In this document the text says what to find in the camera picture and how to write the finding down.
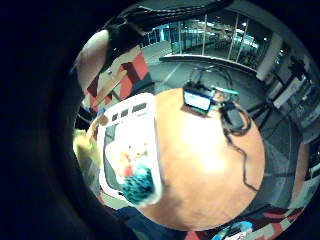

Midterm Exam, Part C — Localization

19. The curved grey ledge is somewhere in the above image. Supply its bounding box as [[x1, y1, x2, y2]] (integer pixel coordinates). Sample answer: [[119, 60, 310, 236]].
[[159, 54, 258, 75]]

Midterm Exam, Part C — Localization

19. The wooden slat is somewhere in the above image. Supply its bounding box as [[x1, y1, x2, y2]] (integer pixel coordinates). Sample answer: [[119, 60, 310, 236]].
[[95, 70, 129, 105]]

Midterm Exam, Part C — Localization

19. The small screen device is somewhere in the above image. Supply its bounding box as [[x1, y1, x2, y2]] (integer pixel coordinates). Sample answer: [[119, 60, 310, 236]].
[[181, 83, 215, 117]]

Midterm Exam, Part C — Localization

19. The white pillar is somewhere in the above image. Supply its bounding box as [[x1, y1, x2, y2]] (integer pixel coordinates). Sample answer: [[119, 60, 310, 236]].
[[255, 32, 285, 82]]

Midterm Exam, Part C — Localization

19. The white plastic basket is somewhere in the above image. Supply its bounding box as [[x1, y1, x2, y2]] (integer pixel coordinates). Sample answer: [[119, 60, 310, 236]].
[[96, 92, 165, 207]]

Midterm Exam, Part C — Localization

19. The black power adapter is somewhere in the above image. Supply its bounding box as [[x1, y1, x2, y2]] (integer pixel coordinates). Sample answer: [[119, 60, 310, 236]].
[[223, 105, 247, 132]]

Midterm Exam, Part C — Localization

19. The black tripod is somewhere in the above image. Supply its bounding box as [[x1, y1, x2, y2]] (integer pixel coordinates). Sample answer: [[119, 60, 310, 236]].
[[247, 97, 280, 132]]

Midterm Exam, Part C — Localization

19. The red orange toy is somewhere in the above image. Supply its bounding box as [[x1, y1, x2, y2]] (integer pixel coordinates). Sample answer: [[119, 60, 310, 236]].
[[117, 151, 135, 178]]

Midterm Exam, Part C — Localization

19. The blue white packet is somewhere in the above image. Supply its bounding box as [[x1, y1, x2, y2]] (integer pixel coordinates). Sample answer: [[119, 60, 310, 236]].
[[219, 221, 254, 240]]

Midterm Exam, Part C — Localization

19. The green cable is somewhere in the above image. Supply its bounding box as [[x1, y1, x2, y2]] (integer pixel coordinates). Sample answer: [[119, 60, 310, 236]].
[[211, 85, 240, 97]]

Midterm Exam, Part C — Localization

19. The black camera on stand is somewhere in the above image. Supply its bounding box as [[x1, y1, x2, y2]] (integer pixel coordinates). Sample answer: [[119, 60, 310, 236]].
[[287, 55, 308, 88]]

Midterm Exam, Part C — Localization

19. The black cable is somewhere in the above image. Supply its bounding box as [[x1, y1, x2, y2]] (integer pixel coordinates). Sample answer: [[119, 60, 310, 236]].
[[219, 99, 262, 193]]

